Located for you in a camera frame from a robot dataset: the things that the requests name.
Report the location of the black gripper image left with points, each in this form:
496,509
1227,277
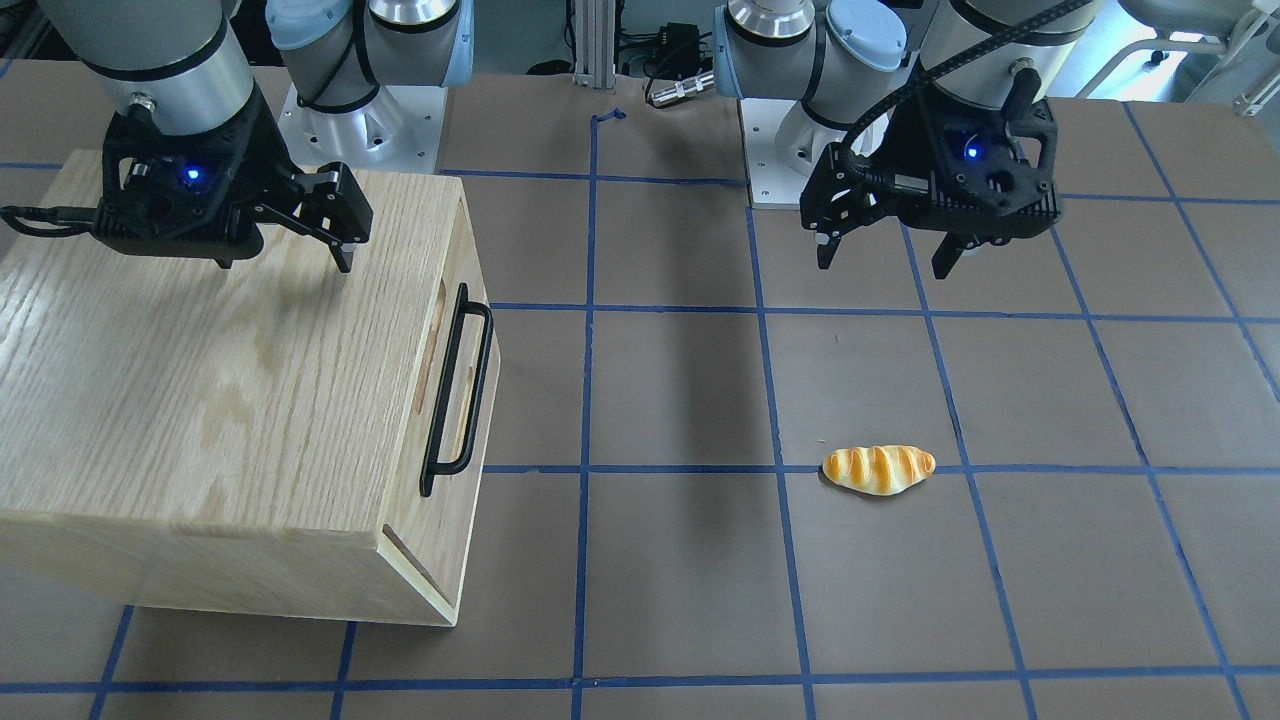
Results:
262,152

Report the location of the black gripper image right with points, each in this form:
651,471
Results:
905,143

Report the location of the wooden drawer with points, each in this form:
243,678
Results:
429,514

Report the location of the light wooden drawer cabinet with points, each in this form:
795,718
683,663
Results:
185,437

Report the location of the toy bread roll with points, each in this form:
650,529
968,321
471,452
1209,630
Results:
881,471

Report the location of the black power box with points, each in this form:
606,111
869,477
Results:
673,51

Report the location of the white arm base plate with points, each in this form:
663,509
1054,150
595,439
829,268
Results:
399,131
781,144

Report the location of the silver cable connector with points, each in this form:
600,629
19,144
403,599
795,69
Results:
681,90

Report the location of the aluminium profile post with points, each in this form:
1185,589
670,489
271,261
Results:
594,26

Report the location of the white metal frame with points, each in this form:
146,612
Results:
1220,29

